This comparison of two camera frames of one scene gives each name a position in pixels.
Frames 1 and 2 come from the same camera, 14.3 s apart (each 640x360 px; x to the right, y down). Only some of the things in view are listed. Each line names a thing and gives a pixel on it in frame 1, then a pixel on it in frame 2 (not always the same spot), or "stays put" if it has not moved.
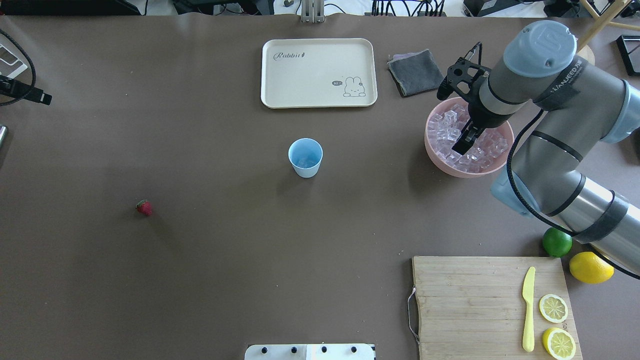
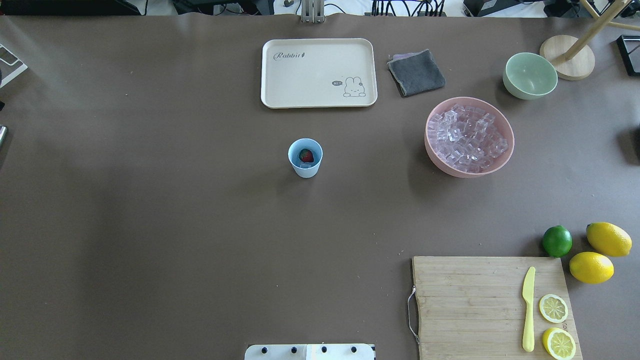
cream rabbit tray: x=305 y=72 stays put
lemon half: x=553 y=308 stays put
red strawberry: x=144 y=206 -> x=306 y=155
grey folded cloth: x=416 y=72 stays put
